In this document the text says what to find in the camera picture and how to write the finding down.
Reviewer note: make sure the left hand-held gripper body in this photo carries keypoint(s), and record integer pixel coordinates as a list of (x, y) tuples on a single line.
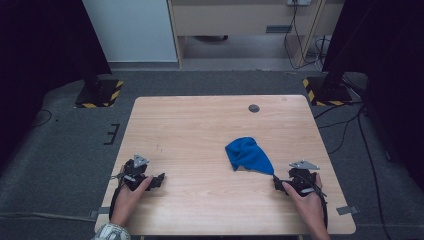
[(135, 173)]

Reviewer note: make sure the white cabinet panel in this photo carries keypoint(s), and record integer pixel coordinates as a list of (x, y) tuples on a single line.
[(130, 30)]

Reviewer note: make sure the light wooden desk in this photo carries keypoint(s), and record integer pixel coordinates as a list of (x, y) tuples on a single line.
[(233, 18)]

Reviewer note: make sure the grey round table grommet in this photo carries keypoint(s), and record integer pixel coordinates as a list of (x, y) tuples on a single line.
[(254, 108)]

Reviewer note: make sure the grey tape piece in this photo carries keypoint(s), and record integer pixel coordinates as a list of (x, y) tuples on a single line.
[(347, 210), (101, 211)]

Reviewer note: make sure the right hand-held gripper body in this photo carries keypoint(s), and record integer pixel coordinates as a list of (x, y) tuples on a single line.
[(301, 180)]

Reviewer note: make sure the grey desk label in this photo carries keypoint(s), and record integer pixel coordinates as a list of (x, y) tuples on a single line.
[(278, 29)]

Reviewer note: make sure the dark curtain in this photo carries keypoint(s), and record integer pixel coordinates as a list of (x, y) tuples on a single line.
[(390, 66), (40, 60)]

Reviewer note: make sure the blue microfibre cloth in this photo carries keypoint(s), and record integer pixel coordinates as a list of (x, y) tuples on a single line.
[(248, 153)]

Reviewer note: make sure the white power strip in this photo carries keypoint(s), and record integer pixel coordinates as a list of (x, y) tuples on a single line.
[(299, 2)]

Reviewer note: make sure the person's left hand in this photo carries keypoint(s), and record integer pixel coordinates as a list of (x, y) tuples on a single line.
[(125, 205)]

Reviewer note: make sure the black stand with striped base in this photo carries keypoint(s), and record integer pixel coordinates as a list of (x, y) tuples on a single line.
[(328, 93), (100, 95)]

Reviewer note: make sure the person's right hand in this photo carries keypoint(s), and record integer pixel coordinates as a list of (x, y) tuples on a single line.
[(311, 206)]

